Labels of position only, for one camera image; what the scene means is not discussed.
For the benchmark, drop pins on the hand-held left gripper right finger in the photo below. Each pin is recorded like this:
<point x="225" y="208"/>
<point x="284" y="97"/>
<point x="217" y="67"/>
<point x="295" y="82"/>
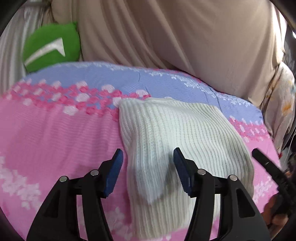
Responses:
<point x="182" y="171"/>

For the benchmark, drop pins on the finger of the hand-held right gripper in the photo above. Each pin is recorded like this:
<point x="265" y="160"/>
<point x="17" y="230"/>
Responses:
<point x="266" y="162"/>

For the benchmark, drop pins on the white flowered cloth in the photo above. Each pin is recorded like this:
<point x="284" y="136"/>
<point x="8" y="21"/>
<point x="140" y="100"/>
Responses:
<point x="282" y="104"/>

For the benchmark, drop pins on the white striped curtain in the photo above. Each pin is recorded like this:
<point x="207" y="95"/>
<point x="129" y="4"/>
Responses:
<point x="11" y="58"/>

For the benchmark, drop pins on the person's right hand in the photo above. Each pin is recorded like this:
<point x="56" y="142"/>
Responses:
<point x="269" y="208"/>

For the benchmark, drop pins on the white red black knit sweater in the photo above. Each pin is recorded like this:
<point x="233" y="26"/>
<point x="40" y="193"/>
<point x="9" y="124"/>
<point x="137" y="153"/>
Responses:
<point x="173" y="129"/>

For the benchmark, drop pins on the pink and lilac floral blanket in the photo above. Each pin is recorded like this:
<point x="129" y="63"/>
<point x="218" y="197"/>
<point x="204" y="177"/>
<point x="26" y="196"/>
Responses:
<point x="57" y="139"/>

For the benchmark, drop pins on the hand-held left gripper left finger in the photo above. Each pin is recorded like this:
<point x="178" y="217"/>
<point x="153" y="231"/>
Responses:
<point x="114" y="171"/>

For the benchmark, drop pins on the beige cloth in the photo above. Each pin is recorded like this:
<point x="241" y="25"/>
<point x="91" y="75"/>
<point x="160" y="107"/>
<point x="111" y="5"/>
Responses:
<point x="185" y="34"/>

